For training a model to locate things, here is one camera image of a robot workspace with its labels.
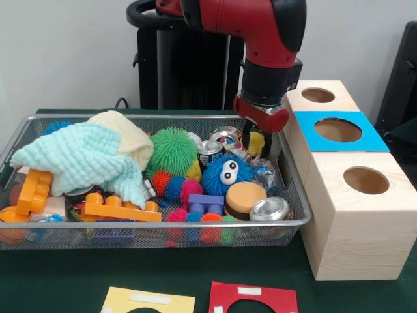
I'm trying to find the cream white cloth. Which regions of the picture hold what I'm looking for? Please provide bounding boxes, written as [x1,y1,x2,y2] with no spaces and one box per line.
[86,110,154,172]

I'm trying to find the orange toy building brick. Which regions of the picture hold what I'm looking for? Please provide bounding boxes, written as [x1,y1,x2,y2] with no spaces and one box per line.
[15,168,53,216]
[80,192,163,223]

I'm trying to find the plain yellow ball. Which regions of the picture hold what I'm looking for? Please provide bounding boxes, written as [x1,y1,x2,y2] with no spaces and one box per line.
[249,131,265,156]

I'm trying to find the blue toy building brick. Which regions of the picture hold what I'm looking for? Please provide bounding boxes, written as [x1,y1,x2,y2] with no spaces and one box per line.
[188,194,225,216]

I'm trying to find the toy burger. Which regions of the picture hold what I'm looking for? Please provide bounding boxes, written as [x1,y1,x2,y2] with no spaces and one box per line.
[224,181,268,221]

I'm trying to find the mint green cloth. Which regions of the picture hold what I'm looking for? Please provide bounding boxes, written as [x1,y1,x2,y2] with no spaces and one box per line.
[9,123,147,209]

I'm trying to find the green fuzzy ball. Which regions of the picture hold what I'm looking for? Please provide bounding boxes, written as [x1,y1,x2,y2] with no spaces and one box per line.
[145,127,199,180]

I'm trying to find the blue label drink can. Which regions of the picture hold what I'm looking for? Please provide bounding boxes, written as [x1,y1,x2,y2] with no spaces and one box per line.
[197,140,224,169]

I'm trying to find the black chair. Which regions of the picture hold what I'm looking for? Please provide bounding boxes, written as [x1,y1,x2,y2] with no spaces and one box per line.
[374,21,417,131]

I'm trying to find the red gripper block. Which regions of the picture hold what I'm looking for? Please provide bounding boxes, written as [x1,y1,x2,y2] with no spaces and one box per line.
[233,96,291,160]

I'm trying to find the silver drink can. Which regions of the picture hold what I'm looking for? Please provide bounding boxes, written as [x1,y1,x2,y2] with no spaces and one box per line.
[249,196,290,222]

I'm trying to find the black pedestal with red base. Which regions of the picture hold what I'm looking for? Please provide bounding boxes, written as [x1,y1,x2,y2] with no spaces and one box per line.
[126,0,247,111]

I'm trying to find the silver wire mesh bin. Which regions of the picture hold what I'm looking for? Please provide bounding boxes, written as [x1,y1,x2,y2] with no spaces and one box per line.
[0,113,313,251]

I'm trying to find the wooden box with three holes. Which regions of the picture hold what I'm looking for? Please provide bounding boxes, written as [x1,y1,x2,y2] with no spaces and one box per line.
[275,80,417,281]

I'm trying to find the multicolour spiky caterpillar toy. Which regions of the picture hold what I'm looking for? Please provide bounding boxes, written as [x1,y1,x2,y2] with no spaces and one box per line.
[151,171,205,203]

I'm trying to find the yellow card with round hole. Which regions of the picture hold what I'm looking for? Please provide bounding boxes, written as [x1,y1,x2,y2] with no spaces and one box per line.
[100,286,196,313]

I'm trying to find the red card with round hole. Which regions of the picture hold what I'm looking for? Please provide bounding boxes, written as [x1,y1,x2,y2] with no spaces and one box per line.
[208,280,299,313]

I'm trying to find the blue fuzzy ball with eyes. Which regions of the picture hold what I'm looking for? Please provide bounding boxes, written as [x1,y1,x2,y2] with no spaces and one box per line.
[202,152,255,196]

